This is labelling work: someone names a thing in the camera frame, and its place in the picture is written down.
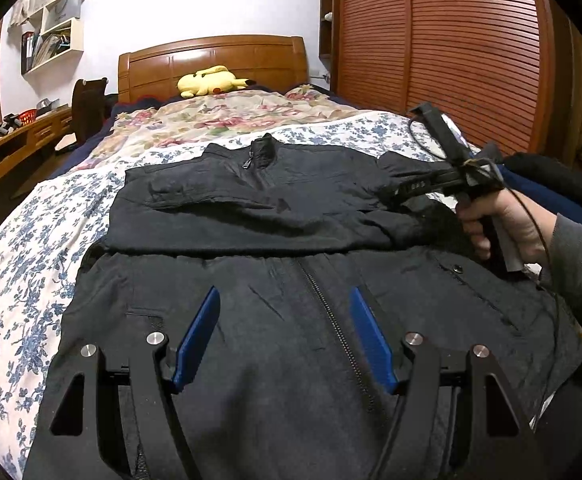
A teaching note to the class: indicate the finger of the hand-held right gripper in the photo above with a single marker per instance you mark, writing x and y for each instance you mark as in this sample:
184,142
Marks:
396,197

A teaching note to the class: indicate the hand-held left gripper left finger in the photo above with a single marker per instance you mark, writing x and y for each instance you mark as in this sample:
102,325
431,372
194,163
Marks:
198,341

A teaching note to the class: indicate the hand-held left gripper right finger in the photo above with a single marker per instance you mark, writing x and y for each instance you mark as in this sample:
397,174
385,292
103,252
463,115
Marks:
371,341

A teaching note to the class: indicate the black zip jacket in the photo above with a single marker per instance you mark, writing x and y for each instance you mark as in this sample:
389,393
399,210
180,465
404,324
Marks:
271,280

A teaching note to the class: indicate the person's right hand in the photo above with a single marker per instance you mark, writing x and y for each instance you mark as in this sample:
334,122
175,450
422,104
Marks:
518,220

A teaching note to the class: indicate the navy blue garment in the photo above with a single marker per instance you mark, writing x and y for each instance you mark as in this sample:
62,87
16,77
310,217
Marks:
531,187

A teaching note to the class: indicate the black fleece garment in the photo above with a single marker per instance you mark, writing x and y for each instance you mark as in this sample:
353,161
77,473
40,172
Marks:
556,172

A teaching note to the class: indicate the wooden louvered wardrobe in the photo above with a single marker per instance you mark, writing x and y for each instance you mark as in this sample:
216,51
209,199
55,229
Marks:
446,50

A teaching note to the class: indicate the floral pillow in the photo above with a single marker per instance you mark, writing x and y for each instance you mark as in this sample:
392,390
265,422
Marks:
303,92

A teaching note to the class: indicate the blue floral bedsheet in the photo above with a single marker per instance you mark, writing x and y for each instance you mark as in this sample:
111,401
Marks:
16,280

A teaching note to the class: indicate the person's dark clothing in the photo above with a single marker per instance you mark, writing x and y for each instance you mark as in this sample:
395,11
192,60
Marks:
568,425

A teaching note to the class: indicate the pink floral quilt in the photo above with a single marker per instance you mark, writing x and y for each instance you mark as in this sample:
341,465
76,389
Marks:
196,117

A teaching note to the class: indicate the yellow plush toy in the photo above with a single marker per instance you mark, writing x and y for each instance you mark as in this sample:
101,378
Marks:
208,81

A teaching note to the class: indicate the dark brown chair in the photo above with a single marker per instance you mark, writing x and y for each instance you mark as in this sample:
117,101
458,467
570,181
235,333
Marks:
90,107

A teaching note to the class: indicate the wooden bed headboard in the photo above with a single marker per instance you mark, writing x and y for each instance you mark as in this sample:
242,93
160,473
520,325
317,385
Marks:
171,62

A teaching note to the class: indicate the wooden desk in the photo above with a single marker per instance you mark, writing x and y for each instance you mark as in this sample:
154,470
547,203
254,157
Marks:
16,142

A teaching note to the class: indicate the red basket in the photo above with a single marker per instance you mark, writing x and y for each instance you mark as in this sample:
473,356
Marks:
27,117

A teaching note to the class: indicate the black and white desk gadgets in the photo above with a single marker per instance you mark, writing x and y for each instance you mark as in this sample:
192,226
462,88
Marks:
2,126

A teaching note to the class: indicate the wall socket with plug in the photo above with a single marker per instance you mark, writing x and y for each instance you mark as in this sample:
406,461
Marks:
323,78

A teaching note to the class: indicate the books on wall shelf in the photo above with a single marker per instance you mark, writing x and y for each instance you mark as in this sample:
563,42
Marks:
46,47

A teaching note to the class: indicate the white wall shelf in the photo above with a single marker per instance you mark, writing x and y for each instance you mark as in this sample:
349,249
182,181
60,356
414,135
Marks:
63,7

